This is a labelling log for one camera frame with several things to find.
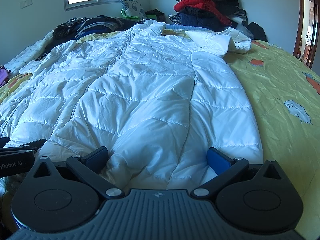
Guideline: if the yellow patterned bedspread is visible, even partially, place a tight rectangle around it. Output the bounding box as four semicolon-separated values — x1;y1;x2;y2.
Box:
0;28;320;235

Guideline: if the white quilted down jacket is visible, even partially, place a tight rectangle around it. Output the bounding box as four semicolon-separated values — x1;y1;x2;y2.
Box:
1;20;263;190

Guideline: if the floral white pillow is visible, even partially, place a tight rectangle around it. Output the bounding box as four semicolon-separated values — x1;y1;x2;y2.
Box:
120;0;147;20

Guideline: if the green plastic chair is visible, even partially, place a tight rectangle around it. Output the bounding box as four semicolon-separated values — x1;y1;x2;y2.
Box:
121;9;140;22

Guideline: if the black clothes pile right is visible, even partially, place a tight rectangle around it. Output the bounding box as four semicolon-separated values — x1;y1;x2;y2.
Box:
174;0;267;42

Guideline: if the red jacket on pile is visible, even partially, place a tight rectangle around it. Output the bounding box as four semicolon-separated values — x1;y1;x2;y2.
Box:
174;0;231;26

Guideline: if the wooden door frame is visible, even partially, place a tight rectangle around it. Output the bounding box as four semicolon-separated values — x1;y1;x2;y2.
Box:
293;0;319;74

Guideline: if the white dotted blanket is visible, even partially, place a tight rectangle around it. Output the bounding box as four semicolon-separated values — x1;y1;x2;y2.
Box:
4;30;54;77

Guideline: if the purple garment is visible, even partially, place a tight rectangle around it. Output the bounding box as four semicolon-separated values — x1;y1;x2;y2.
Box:
0;65;11;87

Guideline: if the white wall switch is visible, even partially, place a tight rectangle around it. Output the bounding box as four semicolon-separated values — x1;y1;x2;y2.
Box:
20;0;33;9

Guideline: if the dark clothes pile left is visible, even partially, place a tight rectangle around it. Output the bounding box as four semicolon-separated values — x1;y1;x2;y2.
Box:
53;15;137;42

